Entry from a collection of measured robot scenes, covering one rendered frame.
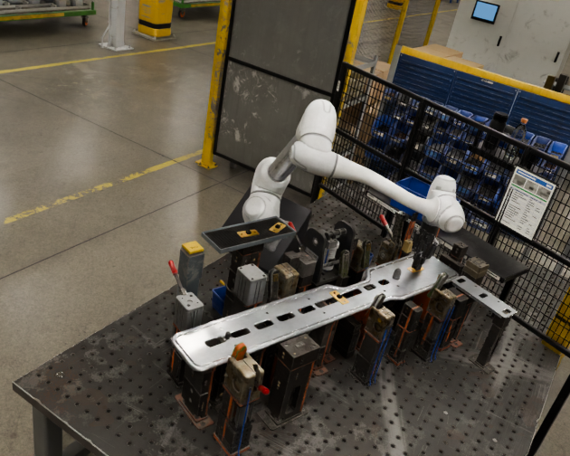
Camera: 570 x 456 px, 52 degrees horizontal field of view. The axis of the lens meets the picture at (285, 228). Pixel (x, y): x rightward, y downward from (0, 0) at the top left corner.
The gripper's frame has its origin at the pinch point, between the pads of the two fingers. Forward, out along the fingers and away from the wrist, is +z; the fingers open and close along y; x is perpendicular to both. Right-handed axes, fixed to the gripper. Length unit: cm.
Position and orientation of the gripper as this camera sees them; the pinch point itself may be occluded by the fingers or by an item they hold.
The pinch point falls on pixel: (418, 261)
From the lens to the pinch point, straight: 265.9
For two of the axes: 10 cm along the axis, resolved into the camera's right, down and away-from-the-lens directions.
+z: -1.7, 8.6, 4.8
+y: 6.1, 4.8, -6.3
